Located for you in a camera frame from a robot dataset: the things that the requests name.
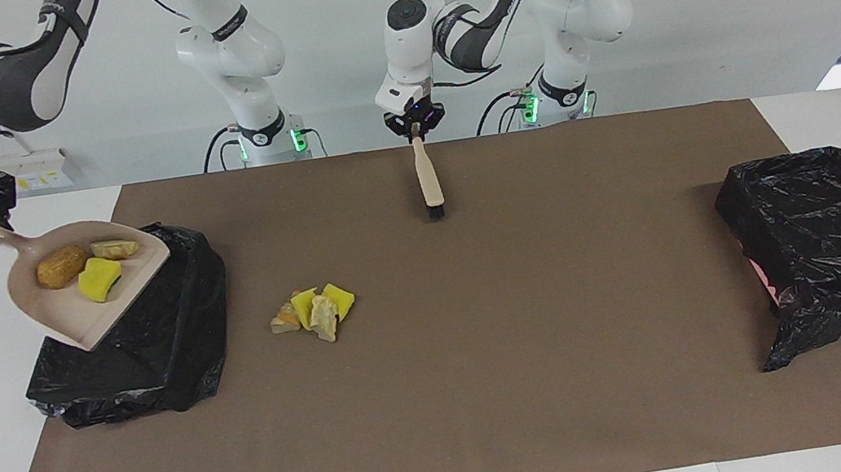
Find beige hand brush black bristles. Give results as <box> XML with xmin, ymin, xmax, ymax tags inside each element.
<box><xmin>410</xmin><ymin>132</ymin><xmax>448</xmax><ymax>223</ymax></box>

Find brown bread-like lump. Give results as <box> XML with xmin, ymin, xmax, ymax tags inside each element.
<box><xmin>33</xmin><ymin>241</ymin><xmax>96</xmax><ymax>292</ymax></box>

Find beige plastic dustpan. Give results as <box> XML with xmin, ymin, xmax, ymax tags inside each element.
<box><xmin>0</xmin><ymin>192</ymin><xmax>183</xmax><ymax>364</ymax></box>

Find yellow sponge chunk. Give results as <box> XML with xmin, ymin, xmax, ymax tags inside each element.
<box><xmin>320</xmin><ymin>280</ymin><xmax>359</xmax><ymax>324</ymax></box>
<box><xmin>288</xmin><ymin>286</ymin><xmax>324</xmax><ymax>333</ymax></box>
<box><xmin>75</xmin><ymin>254</ymin><xmax>127</xmax><ymax>307</ymax></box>

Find orange striped foam chunk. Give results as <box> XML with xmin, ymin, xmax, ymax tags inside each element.
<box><xmin>267</xmin><ymin>300</ymin><xmax>304</xmax><ymax>337</ymax></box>

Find black bagged bin pink side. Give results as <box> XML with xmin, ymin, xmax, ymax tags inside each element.
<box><xmin>708</xmin><ymin>144</ymin><xmax>841</xmax><ymax>377</ymax></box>

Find brown paper table mat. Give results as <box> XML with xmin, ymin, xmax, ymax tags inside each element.
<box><xmin>0</xmin><ymin>84</ymin><xmax>841</xmax><ymax>472</ymax></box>

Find white wall socket box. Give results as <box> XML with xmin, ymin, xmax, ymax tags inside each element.
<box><xmin>0</xmin><ymin>145</ymin><xmax>75</xmax><ymax>198</ymax></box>

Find black base cable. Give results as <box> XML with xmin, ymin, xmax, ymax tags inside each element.
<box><xmin>197</xmin><ymin>125</ymin><xmax>240</xmax><ymax>174</ymax></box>
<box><xmin>469</xmin><ymin>67</ymin><xmax>550</xmax><ymax>137</ymax></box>

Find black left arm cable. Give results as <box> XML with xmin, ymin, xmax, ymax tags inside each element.
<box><xmin>420</xmin><ymin>0</ymin><xmax>532</xmax><ymax>92</ymax></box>

